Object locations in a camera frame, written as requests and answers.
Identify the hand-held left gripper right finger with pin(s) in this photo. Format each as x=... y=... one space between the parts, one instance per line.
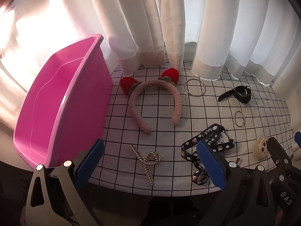
x=211 y=164

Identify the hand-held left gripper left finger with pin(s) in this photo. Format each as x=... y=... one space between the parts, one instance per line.
x=90 y=160

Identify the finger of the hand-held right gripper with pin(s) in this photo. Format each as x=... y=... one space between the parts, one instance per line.
x=298 y=139
x=279 y=153

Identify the cream fluffy hair clip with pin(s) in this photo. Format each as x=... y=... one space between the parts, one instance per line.
x=259 y=149

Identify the pearl hair claw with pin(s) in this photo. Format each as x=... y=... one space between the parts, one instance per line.
x=147 y=167

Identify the pink fluffy strawberry headband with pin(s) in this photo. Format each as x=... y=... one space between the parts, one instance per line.
x=137 y=113

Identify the black wristwatch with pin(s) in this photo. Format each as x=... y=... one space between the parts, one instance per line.
x=242 y=94

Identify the pink plastic bin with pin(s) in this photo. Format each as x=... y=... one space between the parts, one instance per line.
x=47 y=98

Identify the large silver bangle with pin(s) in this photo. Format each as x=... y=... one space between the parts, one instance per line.
x=185 y=87

